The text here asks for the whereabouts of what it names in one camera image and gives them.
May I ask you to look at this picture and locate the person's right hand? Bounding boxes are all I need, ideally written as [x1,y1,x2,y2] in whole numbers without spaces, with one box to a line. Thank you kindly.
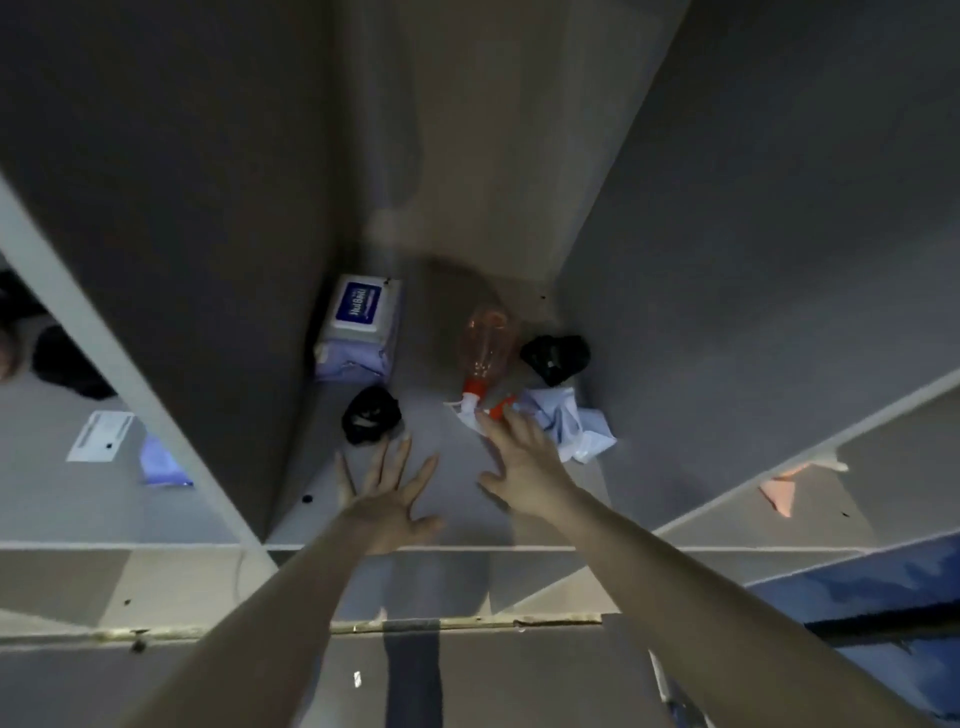
[474,408,583,525]

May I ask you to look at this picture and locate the person's left hand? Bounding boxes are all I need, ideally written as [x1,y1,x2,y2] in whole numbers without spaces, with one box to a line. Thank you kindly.
[333,434,446,559]

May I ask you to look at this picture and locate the light blue cloth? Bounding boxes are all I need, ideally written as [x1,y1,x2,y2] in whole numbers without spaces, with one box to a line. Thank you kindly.
[517,385,621,467]

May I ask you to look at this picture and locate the pink spray bottle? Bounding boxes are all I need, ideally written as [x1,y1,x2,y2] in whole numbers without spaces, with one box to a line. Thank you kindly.
[446,296,520,435]

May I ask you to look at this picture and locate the grey cubby shelf unit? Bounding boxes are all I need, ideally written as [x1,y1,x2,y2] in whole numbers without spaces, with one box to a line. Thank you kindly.
[0,0,960,650]

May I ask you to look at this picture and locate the person's right forearm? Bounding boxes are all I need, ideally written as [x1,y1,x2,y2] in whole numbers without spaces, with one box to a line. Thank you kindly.
[539,483,939,728]

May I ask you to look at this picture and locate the person's left forearm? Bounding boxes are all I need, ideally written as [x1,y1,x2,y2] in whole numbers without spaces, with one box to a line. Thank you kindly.
[127,517,421,728]

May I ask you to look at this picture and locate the white paper label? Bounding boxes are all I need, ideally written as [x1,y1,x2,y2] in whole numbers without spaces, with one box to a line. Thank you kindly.
[65,409,137,465]

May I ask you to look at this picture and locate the black metal bar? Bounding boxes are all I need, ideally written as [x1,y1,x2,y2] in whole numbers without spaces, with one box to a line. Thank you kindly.
[803,603,960,651]

